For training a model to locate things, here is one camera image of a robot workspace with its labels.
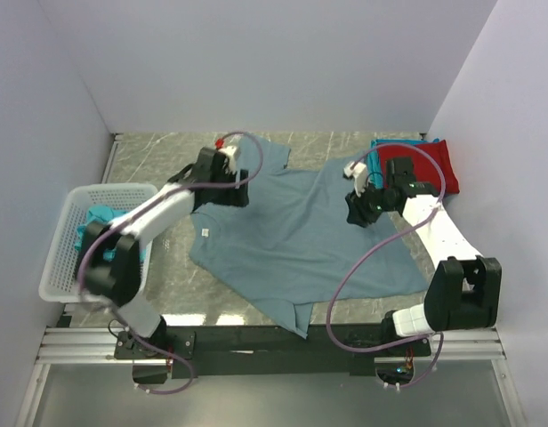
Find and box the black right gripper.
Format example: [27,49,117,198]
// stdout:
[345,178,396,229]

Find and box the grey blue t shirt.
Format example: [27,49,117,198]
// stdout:
[189,138,429,337]

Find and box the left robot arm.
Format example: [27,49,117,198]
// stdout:
[75,141,251,358]

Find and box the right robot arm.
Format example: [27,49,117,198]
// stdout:
[343,157,502,355]

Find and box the folded turquoise t shirt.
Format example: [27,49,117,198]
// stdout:
[367,138,440,189]

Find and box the folded red t shirt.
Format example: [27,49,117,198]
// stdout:
[378,140,460,195]

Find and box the crumpled turquoise t shirt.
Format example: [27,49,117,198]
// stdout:
[74,205,127,254]

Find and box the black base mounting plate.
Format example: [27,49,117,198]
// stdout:
[114,324,431,376]

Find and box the white plastic mesh basket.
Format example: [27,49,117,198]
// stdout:
[39,182,157,303]

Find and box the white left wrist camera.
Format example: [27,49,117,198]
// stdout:
[214,138,240,173]

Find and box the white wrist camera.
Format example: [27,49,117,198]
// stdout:
[343,161,368,197]
[214,138,240,173]

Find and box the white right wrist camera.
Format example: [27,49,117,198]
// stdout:
[343,161,368,197]

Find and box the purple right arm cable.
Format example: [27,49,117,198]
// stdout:
[325,142,448,391]

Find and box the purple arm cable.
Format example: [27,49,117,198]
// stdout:
[325,142,448,391]
[76,130,263,397]

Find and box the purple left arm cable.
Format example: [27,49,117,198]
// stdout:
[76,130,263,397]

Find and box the aluminium rail frame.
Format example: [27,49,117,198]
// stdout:
[15,132,527,426]

